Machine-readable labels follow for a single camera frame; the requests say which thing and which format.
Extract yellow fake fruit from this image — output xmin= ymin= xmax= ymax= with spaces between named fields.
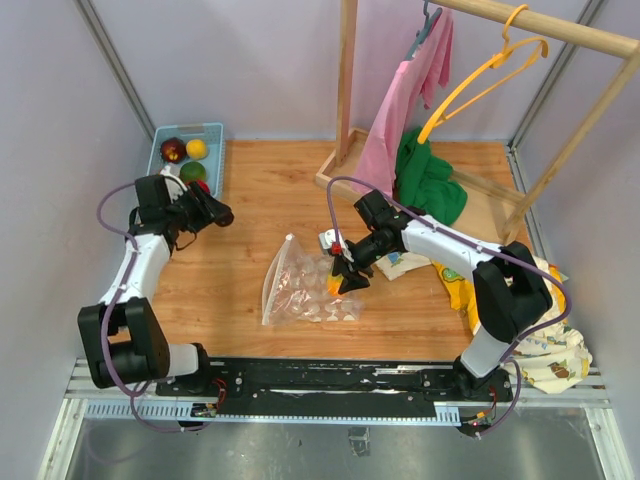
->
xmin=185 ymin=139 xmax=209 ymax=160

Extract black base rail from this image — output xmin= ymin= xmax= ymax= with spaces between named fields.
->
xmin=155 ymin=357 xmax=513 ymax=425

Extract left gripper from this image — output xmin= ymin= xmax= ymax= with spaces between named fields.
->
xmin=166 ymin=181 xmax=231 ymax=234

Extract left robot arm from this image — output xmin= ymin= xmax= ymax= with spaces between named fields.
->
xmin=77 ymin=174 xmax=234 ymax=396

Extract clear zip top bag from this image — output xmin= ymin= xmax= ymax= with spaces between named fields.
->
xmin=261 ymin=233 xmax=364 ymax=326

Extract teal hanger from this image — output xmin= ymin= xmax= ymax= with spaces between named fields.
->
xmin=404 ymin=0 xmax=443 ymax=61

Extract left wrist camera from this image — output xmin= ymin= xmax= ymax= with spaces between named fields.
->
xmin=160 ymin=166 xmax=187 ymax=202

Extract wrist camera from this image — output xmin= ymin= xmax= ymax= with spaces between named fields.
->
xmin=160 ymin=166 xmax=187 ymax=202
xmin=318 ymin=228 xmax=351 ymax=258

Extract light blue plastic basket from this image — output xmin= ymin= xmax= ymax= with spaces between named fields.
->
xmin=147 ymin=122 xmax=226 ymax=200

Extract wooden clothes rack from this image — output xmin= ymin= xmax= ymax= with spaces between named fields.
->
xmin=314 ymin=0 xmax=640 ymax=241

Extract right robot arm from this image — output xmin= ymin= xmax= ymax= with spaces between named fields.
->
xmin=318 ymin=190 xmax=552 ymax=400

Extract dinosaur print cloth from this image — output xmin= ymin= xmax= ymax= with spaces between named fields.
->
xmin=376 ymin=253 xmax=593 ymax=394

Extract red fake fruit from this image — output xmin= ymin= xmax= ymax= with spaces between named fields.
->
xmin=195 ymin=180 xmax=210 ymax=193

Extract dark red fake apple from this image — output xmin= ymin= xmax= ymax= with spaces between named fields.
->
xmin=160 ymin=137 xmax=187 ymax=164

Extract green cloth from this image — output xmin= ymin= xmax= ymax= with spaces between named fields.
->
xmin=394 ymin=128 xmax=468 ymax=225

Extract small dark purple fake fruit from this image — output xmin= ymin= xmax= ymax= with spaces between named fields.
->
xmin=214 ymin=209 xmax=234 ymax=227

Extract pink shirt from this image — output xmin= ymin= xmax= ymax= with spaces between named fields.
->
xmin=353 ymin=8 xmax=454 ymax=194

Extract yellow hanger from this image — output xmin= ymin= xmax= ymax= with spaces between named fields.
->
xmin=416 ymin=3 xmax=550 ymax=145

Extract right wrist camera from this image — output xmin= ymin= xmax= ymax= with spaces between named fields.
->
xmin=318 ymin=228 xmax=351 ymax=258

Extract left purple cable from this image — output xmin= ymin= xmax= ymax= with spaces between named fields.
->
xmin=96 ymin=182 xmax=216 ymax=433

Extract round green fake fruit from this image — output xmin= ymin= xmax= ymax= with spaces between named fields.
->
xmin=179 ymin=161 xmax=207 ymax=184

